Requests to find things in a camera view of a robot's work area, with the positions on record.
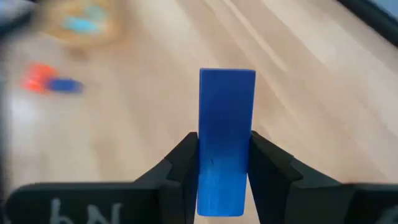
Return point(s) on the red-orange studded brick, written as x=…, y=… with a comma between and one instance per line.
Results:
x=35, y=77

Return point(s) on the wooden bowl with teal blocks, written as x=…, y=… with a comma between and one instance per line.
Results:
x=109, y=31

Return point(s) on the teal rectangular foam block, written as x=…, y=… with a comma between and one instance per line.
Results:
x=81, y=25

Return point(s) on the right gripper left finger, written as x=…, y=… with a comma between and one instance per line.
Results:
x=93, y=202

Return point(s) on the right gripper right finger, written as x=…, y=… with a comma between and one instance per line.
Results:
x=311, y=202

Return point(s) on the purple rectangular block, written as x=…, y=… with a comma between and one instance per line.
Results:
x=66, y=85
x=225, y=124

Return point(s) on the black aluminium rig frame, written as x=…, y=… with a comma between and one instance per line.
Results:
x=379, y=21

